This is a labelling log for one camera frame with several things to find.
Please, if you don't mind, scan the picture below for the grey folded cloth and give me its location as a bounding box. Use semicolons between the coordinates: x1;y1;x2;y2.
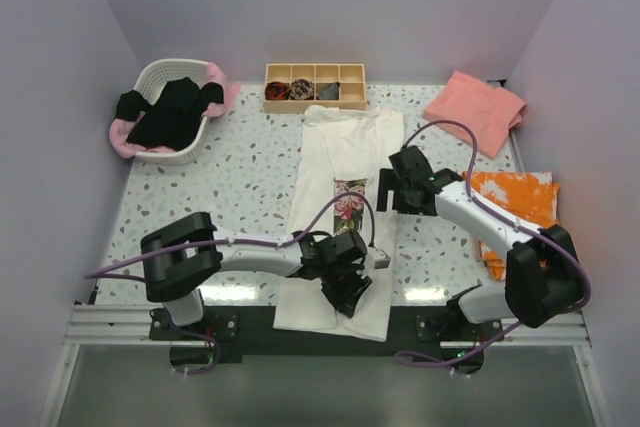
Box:
316;82;340;101

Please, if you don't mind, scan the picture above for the salmon pink folded shirt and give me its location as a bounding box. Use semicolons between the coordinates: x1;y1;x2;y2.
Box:
423;71;526;159

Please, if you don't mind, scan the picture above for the aluminium frame rail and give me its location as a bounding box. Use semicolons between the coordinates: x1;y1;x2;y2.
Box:
40;305;613;426

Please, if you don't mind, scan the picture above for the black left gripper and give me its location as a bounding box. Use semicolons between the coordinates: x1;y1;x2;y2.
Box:
319;261;371;318

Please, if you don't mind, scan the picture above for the wooden compartment organizer box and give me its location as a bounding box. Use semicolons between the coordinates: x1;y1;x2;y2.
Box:
263;63;368;114

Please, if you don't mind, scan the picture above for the black garment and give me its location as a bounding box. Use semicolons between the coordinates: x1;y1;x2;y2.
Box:
109;77;226;158

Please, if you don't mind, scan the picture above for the orange tie-dye folded shirt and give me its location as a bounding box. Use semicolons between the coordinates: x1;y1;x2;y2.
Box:
462;170;564;282

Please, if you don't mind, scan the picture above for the orange navy rolled tie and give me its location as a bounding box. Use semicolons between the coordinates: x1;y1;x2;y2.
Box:
264;81;290;101

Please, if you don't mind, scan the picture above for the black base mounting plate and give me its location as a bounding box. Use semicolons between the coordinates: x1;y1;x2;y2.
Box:
149;306;502;368

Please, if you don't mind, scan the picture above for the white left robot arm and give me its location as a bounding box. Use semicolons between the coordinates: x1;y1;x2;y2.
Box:
140;212;372;339

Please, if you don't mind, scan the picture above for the floral rolled tie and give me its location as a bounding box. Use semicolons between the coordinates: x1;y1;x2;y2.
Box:
289;78;315;101

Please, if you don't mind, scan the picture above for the white floral print t-shirt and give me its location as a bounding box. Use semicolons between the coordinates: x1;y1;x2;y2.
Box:
274;105;405;342

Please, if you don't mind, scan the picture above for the light pink garment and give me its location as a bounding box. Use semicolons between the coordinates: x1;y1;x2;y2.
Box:
108;59;240;163

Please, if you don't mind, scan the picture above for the white plastic laundry basket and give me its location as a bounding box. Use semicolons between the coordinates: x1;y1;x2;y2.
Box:
133;58;210;166

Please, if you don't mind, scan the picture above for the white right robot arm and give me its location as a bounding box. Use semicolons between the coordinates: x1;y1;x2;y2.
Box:
376;146;591;340

